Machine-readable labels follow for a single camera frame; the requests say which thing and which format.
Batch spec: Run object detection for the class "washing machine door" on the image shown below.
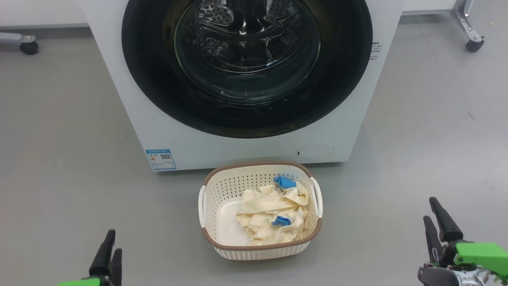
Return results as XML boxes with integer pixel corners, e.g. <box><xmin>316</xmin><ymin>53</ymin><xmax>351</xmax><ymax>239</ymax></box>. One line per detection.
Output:
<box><xmin>121</xmin><ymin>0</ymin><xmax>373</xmax><ymax>139</ymax></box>

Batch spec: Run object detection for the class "metal partition leg bracket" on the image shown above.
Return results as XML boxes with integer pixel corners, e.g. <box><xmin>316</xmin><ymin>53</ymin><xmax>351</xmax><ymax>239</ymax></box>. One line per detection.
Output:
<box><xmin>0</xmin><ymin>33</ymin><xmax>37</xmax><ymax>44</ymax></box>
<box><xmin>452</xmin><ymin>0</ymin><xmax>485</xmax><ymax>43</ymax></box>

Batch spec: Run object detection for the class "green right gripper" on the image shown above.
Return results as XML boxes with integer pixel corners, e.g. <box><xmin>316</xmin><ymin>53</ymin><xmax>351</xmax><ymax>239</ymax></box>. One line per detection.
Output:
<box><xmin>418</xmin><ymin>197</ymin><xmax>508</xmax><ymax>286</ymax></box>

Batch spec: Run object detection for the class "blue energy label sticker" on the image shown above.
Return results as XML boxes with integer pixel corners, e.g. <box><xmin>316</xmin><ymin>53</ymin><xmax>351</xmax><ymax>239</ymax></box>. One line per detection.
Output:
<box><xmin>145</xmin><ymin>149</ymin><xmax>177</xmax><ymax>171</ymax></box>

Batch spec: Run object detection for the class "cream basket with brown rim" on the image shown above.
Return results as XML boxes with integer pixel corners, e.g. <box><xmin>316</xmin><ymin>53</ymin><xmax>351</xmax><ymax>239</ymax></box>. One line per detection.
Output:
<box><xmin>198</xmin><ymin>161</ymin><xmax>324</xmax><ymax>261</ymax></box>

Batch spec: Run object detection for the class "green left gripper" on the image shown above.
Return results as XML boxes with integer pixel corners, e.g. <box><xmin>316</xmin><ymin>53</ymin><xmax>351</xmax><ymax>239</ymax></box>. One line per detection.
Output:
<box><xmin>58</xmin><ymin>230</ymin><xmax>123</xmax><ymax>286</ymax></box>

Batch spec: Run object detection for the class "cream garment with blue cuff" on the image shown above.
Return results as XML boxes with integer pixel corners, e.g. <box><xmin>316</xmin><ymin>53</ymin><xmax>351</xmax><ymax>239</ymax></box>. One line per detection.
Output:
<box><xmin>239</xmin><ymin>176</ymin><xmax>310</xmax><ymax>218</ymax></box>
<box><xmin>236</xmin><ymin>207</ymin><xmax>308</xmax><ymax>246</ymax></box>

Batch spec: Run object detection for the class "white front-load washing machine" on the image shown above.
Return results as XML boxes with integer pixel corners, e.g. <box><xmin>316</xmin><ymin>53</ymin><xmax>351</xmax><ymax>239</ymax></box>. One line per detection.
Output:
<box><xmin>77</xmin><ymin>0</ymin><xmax>405</xmax><ymax>172</ymax></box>

